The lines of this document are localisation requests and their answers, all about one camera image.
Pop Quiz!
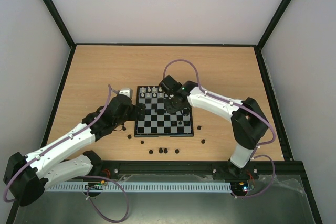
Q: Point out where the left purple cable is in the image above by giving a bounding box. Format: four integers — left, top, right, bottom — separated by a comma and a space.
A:
3, 84, 129, 222

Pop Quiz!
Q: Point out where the black silver chess board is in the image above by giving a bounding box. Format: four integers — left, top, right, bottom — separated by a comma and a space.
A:
134, 86, 194, 137

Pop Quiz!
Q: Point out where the purple cable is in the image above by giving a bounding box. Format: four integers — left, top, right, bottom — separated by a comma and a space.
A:
3, 84, 129, 222
163, 59, 276, 199

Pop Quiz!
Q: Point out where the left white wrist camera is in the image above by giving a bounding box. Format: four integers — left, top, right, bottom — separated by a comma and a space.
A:
119, 88, 133, 99

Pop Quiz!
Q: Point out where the grey slotted cable duct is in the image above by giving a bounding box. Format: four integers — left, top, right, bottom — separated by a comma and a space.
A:
47, 182, 232, 193

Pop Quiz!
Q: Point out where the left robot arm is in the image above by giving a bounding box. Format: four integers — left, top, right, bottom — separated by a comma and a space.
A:
3, 94, 145, 206

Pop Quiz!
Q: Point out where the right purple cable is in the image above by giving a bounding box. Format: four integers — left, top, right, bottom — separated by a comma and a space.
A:
163, 59, 276, 199

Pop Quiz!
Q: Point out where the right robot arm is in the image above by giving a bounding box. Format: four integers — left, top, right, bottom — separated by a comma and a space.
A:
159, 75, 270, 178

